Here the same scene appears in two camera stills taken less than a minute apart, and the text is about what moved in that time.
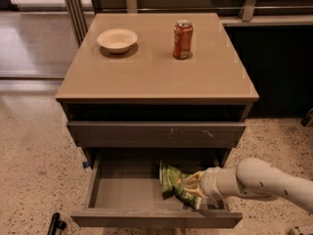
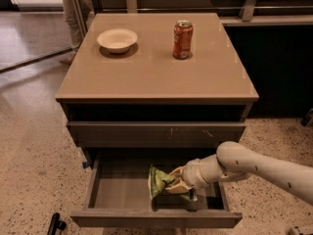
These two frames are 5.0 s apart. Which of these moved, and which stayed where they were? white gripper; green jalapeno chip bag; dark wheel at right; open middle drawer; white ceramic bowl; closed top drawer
Moved: green jalapeno chip bag; white gripper
Stayed: open middle drawer; dark wheel at right; white ceramic bowl; closed top drawer
